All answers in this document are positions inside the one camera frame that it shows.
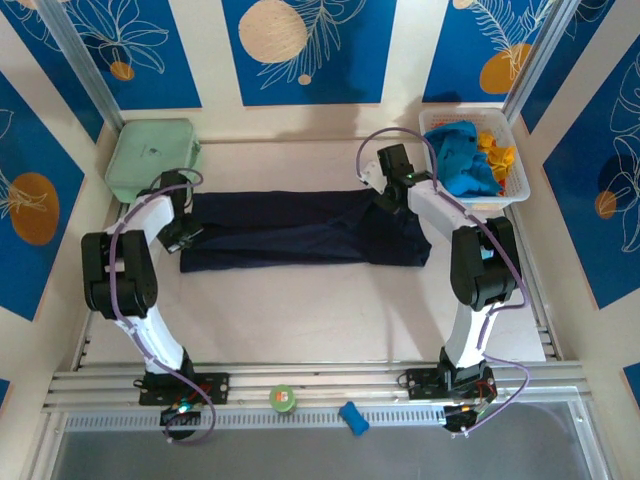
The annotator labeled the navy blue t-shirt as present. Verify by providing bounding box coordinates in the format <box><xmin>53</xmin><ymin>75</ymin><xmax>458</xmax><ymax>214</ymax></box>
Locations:
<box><xmin>178</xmin><ymin>188</ymin><xmax>434</xmax><ymax>274</ymax></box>

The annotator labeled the bright blue t-shirt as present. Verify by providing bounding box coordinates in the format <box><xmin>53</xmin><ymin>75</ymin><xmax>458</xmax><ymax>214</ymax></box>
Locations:
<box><xmin>424</xmin><ymin>122</ymin><xmax>504</xmax><ymax>197</ymax></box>

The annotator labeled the yellow orange t-shirt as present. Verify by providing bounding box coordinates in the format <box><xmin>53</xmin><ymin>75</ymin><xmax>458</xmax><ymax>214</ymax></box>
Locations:
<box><xmin>477</xmin><ymin>128</ymin><xmax>517</xmax><ymax>194</ymax></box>

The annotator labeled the white plastic basket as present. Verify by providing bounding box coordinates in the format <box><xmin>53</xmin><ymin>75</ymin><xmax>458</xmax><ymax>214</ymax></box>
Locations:
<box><xmin>418</xmin><ymin>108</ymin><xmax>532</xmax><ymax>205</ymax></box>

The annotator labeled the green tape roll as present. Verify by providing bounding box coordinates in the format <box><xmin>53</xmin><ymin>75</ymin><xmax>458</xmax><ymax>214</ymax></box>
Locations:
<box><xmin>268</xmin><ymin>383</ymin><xmax>297</xmax><ymax>414</ymax></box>

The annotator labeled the blue bone-shaped toy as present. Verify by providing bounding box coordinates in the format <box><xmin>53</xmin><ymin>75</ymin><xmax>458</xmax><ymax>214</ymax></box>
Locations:
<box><xmin>338</xmin><ymin>401</ymin><xmax>372</xmax><ymax>438</ymax></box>

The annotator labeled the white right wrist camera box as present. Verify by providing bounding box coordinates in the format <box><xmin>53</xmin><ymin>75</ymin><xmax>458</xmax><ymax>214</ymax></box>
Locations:
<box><xmin>360</xmin><ymin>160</ymin><xmax>387</xmax><ymax>195</ymax></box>

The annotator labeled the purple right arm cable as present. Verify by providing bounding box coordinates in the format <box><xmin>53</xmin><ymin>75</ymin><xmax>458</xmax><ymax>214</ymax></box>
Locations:
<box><xmin>355</xmin><ymin>126</ymin><xmax>532</xmax><ymax>441</ymax></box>

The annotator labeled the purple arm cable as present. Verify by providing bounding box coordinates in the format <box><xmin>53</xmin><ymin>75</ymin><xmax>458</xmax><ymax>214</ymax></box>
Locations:
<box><xmin>111</xmin><ymin>168</ymin><xmax>218</xmax><ymax>448</ymax></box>
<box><xmin>355</xmin><ymin>126</ymin><xmax>532</xmax><ymax>441</ymax></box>

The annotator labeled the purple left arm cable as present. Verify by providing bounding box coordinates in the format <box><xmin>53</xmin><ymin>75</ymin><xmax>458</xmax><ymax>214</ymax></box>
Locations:
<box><xmin>111</xmin><ymin>168</ymin><xmax>218</xmax><ymax>448</ymax></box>

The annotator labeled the blue floral wall panel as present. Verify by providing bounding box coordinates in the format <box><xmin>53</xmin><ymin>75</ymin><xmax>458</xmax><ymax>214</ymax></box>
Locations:
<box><xmin>422</xmin><ymin>0</ymin><xmax>559</xmax><ymax>105</ymax></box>
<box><xmin>542</xmin><ymin>34</ymin><xmax>640</xmax><ymax>311</ymax></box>
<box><xmin>0</xmin><ymin>69</ymin><xmax>87</xmax><ymax>324</ymax></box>
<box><xmin>222</xmin><ymin>0</ymin><xmax>399</xmax><ymax>107</ymax></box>
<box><xmin>49</xmin><ymin>0</ymin><xmax>204</xmax><ymax>112</ymax></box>

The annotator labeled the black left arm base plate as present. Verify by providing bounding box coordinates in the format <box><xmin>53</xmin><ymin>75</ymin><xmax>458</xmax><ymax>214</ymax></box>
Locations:
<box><xmin>137</xmin><ymin>372</ymin><xmax>231</xmax><ymax>407</ymax></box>

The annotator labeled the aluminium frame post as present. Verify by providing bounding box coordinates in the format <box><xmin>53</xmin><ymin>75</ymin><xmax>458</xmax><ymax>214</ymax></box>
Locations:
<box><xmin>37</xmin><ymin>0</ymin><xmax>126</xmax><ymax>132</ymax></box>
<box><xmin>502</xmin><ymin>0</ymin><xmax>576</xmax><ymax>126</ymax></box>

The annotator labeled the aluminium frame rail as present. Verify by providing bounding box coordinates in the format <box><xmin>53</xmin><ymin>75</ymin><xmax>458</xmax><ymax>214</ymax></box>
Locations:
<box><xmin>42</xmin><ymin>360</ymin><xmax>586</xmax><ymax>414</ymax></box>

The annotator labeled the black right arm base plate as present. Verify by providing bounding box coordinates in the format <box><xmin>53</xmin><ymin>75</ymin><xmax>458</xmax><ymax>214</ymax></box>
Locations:
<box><xmin>405</xmin><ymin>367</ymin><xmax>497</xmax><ymax>402</ymax></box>

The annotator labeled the perforated grey cable duct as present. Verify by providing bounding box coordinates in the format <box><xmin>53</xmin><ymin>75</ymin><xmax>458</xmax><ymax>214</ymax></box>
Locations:
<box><xmin>64</xmin><ymin>404</ymin><xmax>447</xmax><ymax>434</ymax></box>

